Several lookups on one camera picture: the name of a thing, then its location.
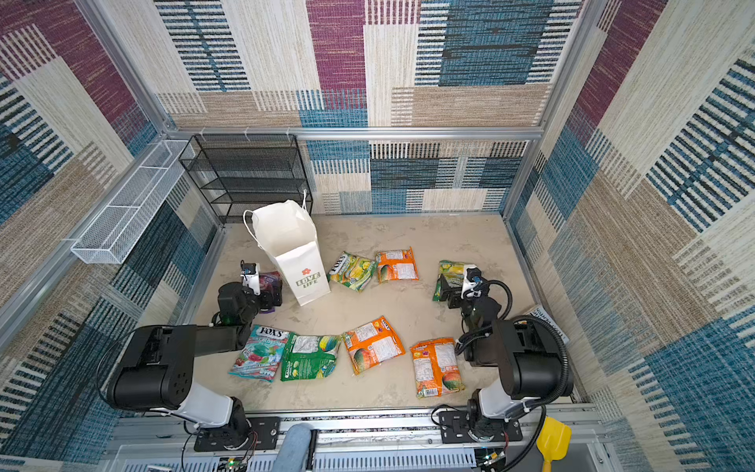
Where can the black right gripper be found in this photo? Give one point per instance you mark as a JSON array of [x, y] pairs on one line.
[[451, 288]]

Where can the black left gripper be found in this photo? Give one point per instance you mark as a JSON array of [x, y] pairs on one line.
[[266, 288]]

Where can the yellow-green Fox's candy bag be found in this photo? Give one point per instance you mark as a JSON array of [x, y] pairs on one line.
[[450, 275]]

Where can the orange snack bag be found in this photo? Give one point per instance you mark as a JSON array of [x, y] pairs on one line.
[[396, 265], [372, 344], [436, 370]]

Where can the white paper bag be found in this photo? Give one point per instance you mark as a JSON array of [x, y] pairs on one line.
[[288, 236]]

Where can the green-yellow snack bag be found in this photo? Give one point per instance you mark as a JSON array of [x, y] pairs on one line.
[[352, 271]]

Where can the purple Fox's candy bag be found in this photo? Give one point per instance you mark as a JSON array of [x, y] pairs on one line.
[[271, 282]]

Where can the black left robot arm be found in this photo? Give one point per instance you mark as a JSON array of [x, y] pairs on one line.
[[155, 370]]

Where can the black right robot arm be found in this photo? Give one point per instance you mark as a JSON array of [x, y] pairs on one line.
[[530, 356]]

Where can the teal pink Fox's candy bag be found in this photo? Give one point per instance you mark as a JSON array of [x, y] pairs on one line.
[[261, 356]]

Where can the green snack bag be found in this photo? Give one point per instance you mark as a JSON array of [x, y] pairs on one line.
[[309, 357]]

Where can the grey cylinder at front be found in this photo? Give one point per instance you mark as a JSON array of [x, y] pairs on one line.
[[294, 452]]

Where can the yellow plastic shovel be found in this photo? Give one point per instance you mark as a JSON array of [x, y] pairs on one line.
[[553, 442]]

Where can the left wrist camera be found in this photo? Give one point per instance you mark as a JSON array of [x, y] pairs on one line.
[[250, 277]]

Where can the black wire shelf rack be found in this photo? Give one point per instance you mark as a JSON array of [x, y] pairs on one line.
[[235, 173]]

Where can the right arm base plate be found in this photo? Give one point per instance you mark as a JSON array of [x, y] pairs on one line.
[[456, 427]]

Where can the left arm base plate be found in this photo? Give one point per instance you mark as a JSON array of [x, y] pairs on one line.
[[256, 433]]

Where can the white wire mesh basket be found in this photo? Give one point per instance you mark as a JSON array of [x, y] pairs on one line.
[[115, 231]]

